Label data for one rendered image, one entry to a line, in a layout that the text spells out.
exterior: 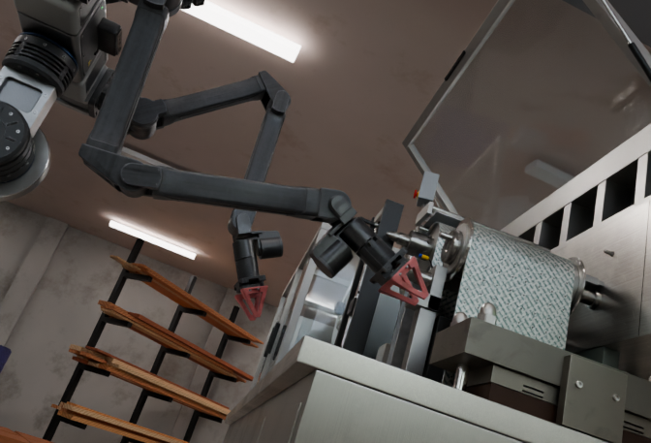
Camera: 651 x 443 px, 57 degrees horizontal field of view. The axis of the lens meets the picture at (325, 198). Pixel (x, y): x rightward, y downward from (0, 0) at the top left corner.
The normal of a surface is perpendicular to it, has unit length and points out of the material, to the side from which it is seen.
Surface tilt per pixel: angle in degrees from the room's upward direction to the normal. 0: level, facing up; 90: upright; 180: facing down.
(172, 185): 100
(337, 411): 90
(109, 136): 90
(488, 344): 90
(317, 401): 90
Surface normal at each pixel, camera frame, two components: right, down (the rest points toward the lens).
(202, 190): 0.25, -0.11
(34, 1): -0.30, 0.86
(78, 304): 0.31, -0.33
